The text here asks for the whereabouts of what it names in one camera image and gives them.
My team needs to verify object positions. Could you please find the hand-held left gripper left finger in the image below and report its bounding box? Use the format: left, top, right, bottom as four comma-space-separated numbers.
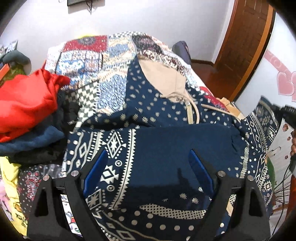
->
26, 149, 109, 241

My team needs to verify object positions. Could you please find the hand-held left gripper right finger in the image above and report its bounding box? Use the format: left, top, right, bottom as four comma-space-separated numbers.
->
188, 149, 271, 241

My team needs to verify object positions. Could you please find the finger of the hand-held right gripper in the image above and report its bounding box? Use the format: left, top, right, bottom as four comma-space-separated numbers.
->
272, 104, 287, 114

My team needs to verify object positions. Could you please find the navy patterned hooded sweater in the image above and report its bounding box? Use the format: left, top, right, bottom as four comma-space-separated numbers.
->
61, 57, 281, 241

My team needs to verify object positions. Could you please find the person's right hand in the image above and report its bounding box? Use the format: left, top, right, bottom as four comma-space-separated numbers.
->
290, 131, 296, 156

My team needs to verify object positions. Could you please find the white cartoon printed sheet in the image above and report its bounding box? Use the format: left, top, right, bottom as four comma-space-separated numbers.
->
266, 116, 296, 209

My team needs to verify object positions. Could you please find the beige cardboard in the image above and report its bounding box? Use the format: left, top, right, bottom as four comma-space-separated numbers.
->
220, 97, 245, 120

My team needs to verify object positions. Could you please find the black garment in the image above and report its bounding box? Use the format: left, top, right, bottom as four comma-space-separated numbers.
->
9, 89, 80, 164

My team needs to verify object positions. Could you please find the dark blue garment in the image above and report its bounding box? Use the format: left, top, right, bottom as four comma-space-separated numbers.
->
0, 126, 65, 156

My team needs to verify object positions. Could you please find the wooden door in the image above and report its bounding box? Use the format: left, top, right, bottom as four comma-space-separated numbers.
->
214, 0, 277, 102

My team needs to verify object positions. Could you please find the yellow printed sheet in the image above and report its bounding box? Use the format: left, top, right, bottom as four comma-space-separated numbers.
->
0, 156, 28, 234

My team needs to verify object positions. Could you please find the red garment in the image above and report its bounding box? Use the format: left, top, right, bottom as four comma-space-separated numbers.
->
0, 69, 71, 143

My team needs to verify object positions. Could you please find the patchwork quilt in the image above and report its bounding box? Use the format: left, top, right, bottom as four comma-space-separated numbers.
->
17, 31, 245, 216

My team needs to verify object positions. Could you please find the green cloth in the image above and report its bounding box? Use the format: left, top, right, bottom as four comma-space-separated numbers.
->
0, 66, 26, 88

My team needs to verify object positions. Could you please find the orange box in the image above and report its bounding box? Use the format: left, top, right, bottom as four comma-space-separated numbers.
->
0, 64, 11, 80

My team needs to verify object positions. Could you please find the black cable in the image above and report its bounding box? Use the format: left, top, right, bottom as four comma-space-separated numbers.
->
270, 160, 296, 235

